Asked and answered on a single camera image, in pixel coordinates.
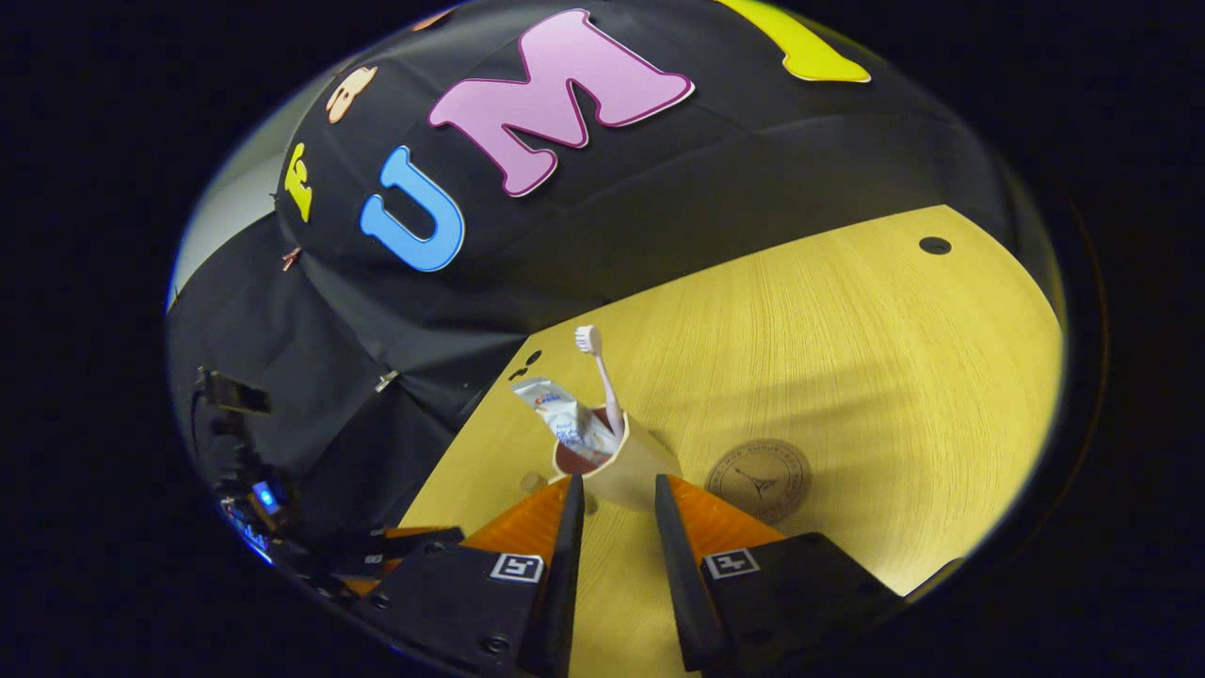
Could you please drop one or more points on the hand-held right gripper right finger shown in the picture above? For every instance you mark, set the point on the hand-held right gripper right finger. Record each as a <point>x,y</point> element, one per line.
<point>800,589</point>

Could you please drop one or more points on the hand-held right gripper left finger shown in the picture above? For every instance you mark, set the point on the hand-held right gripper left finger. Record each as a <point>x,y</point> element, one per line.
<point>471,593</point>

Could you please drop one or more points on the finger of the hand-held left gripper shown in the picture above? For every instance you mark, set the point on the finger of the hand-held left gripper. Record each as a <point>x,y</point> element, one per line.
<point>377,556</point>

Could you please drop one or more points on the round brown coaster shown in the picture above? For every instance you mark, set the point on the round brown coaster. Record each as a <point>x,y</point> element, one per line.
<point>758,480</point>

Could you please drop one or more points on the white toothpaste tube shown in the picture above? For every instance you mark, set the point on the white toothpaste tube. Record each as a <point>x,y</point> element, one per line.
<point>565,419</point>

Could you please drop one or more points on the white toothbrush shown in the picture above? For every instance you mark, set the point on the white toothbrush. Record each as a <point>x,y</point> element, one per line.
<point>602,377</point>

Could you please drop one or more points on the wooden desktop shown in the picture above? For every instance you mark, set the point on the wooden desktop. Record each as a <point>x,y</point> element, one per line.
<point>847,358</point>

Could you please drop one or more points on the silver cloth clip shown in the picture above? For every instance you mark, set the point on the silver cloth clip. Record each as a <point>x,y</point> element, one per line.
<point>386,380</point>

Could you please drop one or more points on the copper cloth clip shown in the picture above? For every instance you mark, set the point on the copper cloth clip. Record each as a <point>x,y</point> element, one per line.
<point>291,257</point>

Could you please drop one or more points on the black backdrop cloth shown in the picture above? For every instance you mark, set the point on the black backdrop cloth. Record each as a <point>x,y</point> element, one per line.
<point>659,217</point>

